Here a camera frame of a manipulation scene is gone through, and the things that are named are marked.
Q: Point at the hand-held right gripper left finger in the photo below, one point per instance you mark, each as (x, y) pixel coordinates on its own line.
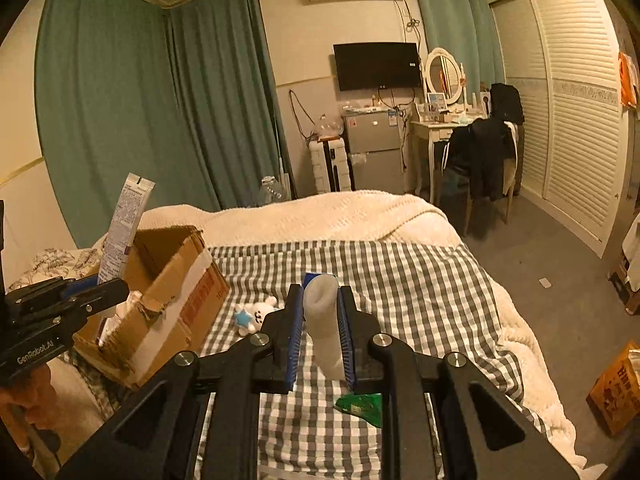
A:
(296, 340)

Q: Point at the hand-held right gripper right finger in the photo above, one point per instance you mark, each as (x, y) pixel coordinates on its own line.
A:
(346, 345)

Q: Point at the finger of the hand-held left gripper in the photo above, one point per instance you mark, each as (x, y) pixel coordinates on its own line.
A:
(80, 284)
(100, 300)

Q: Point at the white cylindrical container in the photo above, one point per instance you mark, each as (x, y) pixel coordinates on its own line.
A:
(322, 320)

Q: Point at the brown cardboard box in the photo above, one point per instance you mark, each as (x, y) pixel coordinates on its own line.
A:
(165, 310)

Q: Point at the white squeeze tube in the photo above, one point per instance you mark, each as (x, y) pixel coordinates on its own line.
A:
(125, 225)

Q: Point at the person's left hand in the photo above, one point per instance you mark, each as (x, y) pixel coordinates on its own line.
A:
(17, 410)

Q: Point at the floral print pillow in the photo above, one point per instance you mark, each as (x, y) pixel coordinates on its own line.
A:
(55, 260)

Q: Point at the white plush toy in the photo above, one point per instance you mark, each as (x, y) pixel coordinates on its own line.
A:
(255, 316)

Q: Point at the green snack packet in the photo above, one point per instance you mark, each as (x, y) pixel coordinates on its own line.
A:
(362, 402)

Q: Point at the grey checked blanket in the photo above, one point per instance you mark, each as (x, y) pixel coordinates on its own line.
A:
(400, 285)

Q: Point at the large clear water bottle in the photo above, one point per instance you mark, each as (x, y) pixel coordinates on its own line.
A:
(274, 192)

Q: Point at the wide teal curtain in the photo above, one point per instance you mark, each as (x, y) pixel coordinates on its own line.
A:
(110, 110)

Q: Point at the white ribbed suitcase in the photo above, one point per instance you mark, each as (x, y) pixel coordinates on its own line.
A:
(330, 165)

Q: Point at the grey small fridge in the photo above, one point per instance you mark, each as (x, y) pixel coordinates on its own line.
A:
(372, 150)

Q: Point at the white paper scrap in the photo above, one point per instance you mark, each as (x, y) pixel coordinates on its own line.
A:
(546, 282)

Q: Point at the clear plastic bag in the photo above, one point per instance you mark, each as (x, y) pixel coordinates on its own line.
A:
(331, 127)

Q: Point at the white dressing table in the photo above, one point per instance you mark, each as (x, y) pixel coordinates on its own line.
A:
(430, 130)

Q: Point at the black jacket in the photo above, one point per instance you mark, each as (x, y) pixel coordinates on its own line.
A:
(480, 155)

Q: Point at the teal corner curtain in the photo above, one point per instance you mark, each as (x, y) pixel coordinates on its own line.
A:
(225, 100)

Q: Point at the wooden chair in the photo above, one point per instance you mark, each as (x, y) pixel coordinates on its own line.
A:
(510, 160)

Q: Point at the orange printed carton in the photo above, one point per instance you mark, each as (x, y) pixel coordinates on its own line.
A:
(617, 390)

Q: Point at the brown floor carton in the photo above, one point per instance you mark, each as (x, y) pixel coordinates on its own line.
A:
(625, 285)

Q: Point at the white oval mirror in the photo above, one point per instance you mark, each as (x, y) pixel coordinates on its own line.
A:
(442, 75)

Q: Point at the black backpack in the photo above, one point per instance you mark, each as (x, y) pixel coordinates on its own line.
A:
(506, 102)

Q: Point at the white louvred wardrobe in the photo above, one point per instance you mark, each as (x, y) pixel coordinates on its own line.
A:
(575, 110)

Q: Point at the narrow teal curtain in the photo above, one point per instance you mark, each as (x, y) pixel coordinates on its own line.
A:
(450, 10)

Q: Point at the orange hanging cloth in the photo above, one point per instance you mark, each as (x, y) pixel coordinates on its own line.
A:
(627, 80)

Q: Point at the small picture frame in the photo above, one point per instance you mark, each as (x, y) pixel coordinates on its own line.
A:
(436, 102)

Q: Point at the black wall television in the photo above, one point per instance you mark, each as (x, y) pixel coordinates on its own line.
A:
(377, 66)

